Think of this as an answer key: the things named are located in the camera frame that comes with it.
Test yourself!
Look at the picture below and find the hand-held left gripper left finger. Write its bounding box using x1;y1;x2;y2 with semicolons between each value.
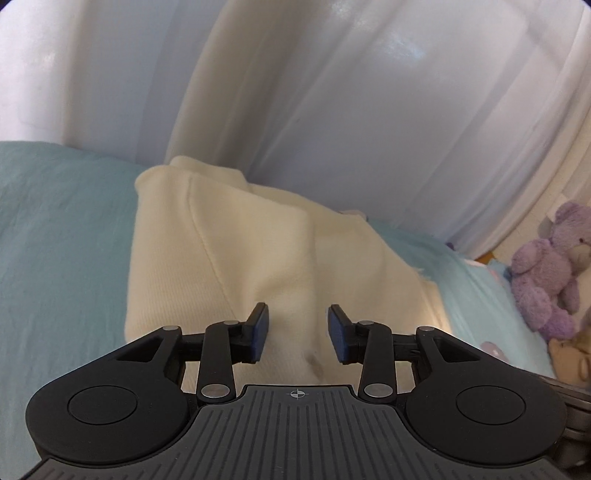
111;302;271;403

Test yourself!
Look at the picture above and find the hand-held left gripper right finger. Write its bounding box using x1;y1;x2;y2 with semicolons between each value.
327;305;482;401

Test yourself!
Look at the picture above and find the cream knit sweater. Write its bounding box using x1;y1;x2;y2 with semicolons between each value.
124;155;451;386

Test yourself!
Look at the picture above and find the beige plush toy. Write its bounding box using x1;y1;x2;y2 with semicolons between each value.
549;338;591;385

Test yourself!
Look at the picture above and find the purple teddy bear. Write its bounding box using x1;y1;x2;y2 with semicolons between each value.
510;202;591;342

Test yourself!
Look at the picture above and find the white sheer curtain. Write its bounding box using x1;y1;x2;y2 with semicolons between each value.
0;0;591;264

